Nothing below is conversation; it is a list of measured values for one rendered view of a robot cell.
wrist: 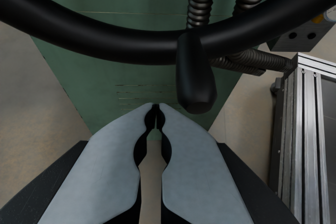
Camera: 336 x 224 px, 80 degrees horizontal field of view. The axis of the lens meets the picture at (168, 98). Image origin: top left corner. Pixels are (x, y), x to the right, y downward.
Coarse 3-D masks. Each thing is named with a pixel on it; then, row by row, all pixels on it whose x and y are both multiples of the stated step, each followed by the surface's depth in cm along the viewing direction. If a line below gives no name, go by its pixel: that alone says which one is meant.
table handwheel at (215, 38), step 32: (0, 0) 11; (32, 0) 12; (288, 0) 13; (320, 0) 12; (32, 32) 13; (64, 32) 14; (96, 32) 14; (128, 32) 15; (160, 32) 16; (224, 32) 15; (256, 32) 14; (160, 64) 17
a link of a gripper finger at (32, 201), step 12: (84, 144) 9; (60, 156) 8; (72, 156) 8; (48, 168) 7; (60, 168) 7; (36, 180) 7; (48, 180) 7; (60, 180) 7; (24, 192) 6; (36, 192) 6; (48, 192) 6; (12, 204) 6; (24, 204) 6; (36, 204) 6; (48, 204) 6; (0, 216) 6; (12, 216) 6; (24, 216) 6; (36, 216) 6
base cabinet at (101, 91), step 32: (64, 0) 31; (96, 0) 31; (128, 0) 32; (160, 0) 32; (224, 0) 32; (64, 64) 43; (96, 64) 43; (128, 64) 44; (96, 96) 53; (128, 96) 54; (160, 96) 55; (224, 96) 57; (96, 128) 71
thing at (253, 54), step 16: (192, 0) 19; (208, 0) 19; (240, 0) 19; (256, 0) 19; (192, 16) 20; (208, 16) 20; (224, 64) 28; (240, 64) 27; (256, 64) 28; (272, 64) 30; (288, 64) 32
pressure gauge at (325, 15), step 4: (332, 8) 28; (324, 12) 28; (328, 12) 28; (332, 12) 28; (316, 16) 31; (320, 16) 31; (324, 16) 28; (328, 16) 29; (332, 16) 29; (312, 20) 32; (316, 20) 32; (320, 20) 32; (328, 20) 29; (332, 20) 29
